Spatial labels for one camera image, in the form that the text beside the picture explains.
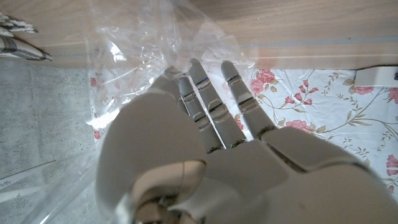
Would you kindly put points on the clear plastic bag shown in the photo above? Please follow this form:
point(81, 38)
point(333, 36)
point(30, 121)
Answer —
point(140, 37)

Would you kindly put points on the beige plaid fringed scarf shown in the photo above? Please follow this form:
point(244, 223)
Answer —
point(15, 49)

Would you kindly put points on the floral print backdrop curtain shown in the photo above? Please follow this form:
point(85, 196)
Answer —
point(326, 102)

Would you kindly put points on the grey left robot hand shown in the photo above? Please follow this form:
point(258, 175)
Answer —
point(248, 180)

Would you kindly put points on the white power strip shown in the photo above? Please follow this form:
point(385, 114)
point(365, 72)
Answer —
point(376, 77)

